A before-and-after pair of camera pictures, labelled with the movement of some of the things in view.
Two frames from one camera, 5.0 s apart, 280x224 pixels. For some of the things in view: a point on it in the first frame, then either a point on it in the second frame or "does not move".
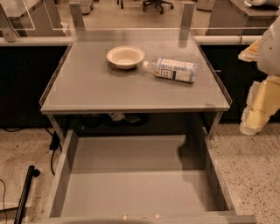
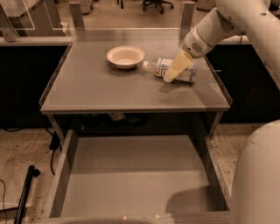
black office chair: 157,3 does not move
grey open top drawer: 141,178 does not move
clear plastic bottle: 185,72 does not move
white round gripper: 269,55 → 196,44
